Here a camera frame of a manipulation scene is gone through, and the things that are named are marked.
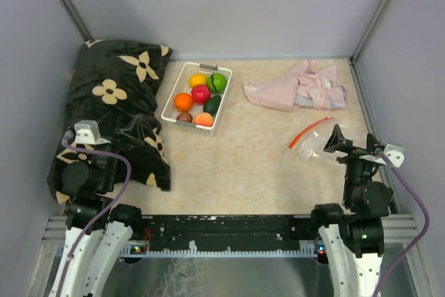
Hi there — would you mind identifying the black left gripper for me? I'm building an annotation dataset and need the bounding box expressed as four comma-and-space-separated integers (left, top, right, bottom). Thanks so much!
91, 112, 144, 191

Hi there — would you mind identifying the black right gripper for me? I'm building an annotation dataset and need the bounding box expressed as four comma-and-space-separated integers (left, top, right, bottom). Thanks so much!
324, 122, 382, 207

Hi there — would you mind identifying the clear orange zip bag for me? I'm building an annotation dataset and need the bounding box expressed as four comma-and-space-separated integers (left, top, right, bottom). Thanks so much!
288, 116, 339, 160

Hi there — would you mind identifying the brown passion fruit toy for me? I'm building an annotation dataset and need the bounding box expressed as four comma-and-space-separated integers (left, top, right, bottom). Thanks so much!
176, 112, 193, 123

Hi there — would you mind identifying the peach toy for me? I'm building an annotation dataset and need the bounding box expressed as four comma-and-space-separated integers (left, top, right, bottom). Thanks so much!
192, 112, 214, 127

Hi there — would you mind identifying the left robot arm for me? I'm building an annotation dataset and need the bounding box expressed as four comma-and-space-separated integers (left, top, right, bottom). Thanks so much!
49, 114, 170, 296

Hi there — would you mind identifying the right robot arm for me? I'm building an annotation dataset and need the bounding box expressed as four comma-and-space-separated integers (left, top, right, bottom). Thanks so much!
310, 125, 393, 296

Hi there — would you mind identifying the black floral plush blanket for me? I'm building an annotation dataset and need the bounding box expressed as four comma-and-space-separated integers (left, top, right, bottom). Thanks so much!
47, 40, 172, 203

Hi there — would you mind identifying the orange fruit toy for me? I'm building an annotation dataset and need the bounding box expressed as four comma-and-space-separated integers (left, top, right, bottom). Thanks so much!
173, 93, 195, 112

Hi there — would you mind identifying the pink crumpled cloth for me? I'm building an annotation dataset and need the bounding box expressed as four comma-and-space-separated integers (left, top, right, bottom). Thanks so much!
243, 60, 347, 112

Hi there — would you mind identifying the red apple toy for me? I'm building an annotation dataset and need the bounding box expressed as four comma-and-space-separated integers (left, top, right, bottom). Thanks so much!
191, 85, 211, 104

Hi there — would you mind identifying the yellow lemon toy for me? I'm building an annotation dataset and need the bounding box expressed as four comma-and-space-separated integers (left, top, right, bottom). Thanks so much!
188, 73, 207, 88

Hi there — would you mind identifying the dark green avocado toy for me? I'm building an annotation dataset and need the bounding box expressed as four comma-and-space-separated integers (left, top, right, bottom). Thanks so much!
203, 95, 222, 116

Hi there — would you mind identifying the green watermelon ball toy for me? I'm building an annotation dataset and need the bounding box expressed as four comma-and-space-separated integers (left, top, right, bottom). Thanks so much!
207, 72, 227, 94

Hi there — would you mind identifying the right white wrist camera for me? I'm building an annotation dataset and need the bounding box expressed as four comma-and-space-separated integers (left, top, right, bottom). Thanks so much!
359, 144, 405, 168

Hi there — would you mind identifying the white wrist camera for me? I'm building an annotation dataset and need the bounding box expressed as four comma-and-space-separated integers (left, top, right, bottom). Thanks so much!
359, 144, 405, 168
74, 120, 111, 145

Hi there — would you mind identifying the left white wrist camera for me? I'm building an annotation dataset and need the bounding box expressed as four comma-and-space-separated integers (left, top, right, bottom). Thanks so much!
74, 120, 111, 145

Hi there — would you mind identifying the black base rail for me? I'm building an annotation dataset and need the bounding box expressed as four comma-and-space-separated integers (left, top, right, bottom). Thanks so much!
130, 214, 318, 252

